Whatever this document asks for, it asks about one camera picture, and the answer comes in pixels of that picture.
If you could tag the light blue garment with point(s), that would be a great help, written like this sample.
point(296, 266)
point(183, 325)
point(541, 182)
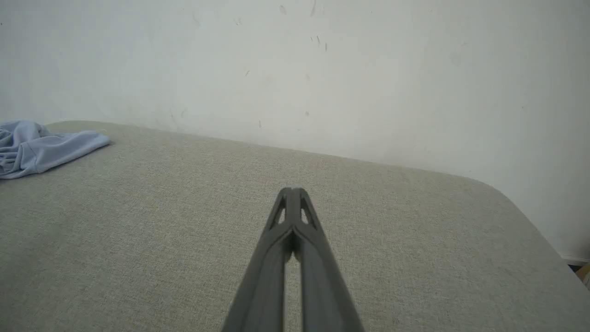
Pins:
point(32, 150)

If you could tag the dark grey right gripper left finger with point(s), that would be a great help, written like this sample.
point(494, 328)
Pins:
point(262, 276)

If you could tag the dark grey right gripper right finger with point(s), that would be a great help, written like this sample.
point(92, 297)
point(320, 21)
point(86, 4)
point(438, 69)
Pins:
point(322, 286)

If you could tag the grey fabric sofa cushion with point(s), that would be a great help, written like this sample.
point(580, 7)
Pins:
point(138, 240)

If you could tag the light wooden furniture piece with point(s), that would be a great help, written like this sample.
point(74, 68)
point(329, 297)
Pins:
point(584, 274)

